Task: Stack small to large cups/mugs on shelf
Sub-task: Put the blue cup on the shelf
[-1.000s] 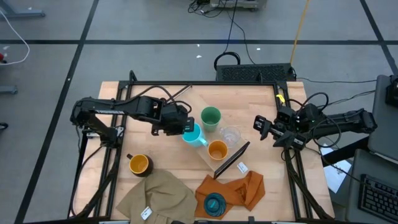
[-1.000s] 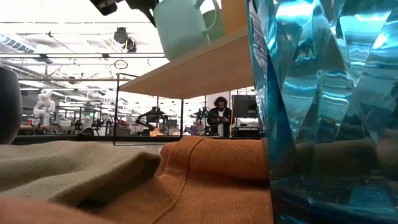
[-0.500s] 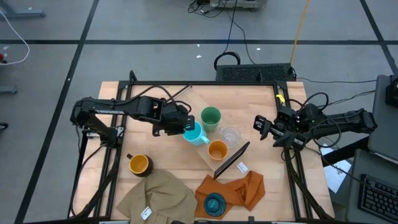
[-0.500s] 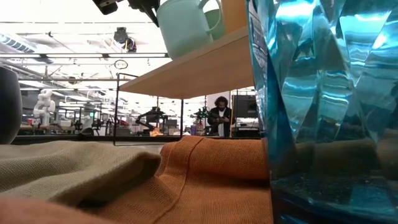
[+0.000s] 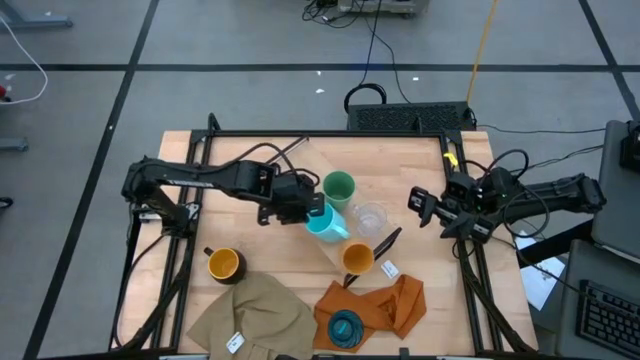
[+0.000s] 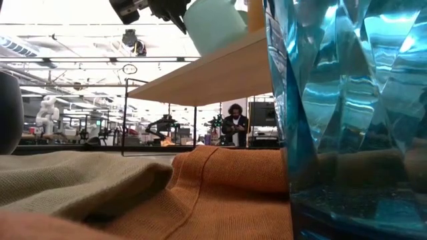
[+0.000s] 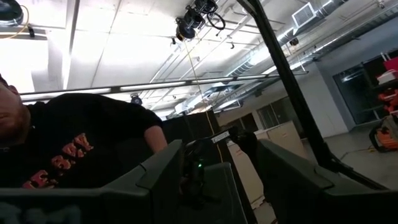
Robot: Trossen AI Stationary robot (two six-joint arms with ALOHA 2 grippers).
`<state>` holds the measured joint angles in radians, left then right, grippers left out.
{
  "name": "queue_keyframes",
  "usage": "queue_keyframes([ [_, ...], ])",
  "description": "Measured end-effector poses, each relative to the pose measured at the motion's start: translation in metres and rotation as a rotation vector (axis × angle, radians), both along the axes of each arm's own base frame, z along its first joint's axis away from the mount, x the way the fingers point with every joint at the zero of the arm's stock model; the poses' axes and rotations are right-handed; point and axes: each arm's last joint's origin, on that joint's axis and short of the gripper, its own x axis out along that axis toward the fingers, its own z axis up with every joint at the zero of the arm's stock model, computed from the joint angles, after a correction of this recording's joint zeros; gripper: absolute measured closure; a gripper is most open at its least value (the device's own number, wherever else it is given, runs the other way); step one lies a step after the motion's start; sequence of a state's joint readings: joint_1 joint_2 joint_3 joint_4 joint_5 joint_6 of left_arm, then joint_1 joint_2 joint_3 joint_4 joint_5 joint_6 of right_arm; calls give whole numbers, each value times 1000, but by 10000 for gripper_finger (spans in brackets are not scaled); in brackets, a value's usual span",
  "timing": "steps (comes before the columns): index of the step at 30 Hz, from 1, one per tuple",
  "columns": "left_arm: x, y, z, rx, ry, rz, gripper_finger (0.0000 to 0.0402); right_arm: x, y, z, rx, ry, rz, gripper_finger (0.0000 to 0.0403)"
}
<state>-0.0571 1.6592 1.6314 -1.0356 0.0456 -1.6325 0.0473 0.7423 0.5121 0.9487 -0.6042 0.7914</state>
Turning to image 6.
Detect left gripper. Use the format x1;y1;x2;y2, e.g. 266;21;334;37
147;0;191;35

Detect mint green mug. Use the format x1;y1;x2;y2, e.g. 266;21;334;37
182;0;249;57

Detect orange plastic cup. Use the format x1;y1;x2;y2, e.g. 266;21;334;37
247;0;266;33

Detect beige knitted cloth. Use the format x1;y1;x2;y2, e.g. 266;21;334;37
0;150;173;223

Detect overhead rig bar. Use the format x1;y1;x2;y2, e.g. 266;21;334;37
0;56;201;63

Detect person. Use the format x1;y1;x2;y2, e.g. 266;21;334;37
221;103;250;147

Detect dark background monitor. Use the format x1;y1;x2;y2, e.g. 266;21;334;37
249;101;277;127

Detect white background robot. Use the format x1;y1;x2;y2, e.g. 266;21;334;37
35;95;60;135

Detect orange knitted cloth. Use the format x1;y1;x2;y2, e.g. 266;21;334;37
0;145;294;240

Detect blue faceted glass cup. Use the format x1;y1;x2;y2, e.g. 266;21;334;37
263;0;427;240

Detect black overhead camera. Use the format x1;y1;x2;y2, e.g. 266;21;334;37
121;29;148;57

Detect black cable loop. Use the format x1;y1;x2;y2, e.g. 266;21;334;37
121;63;139;75

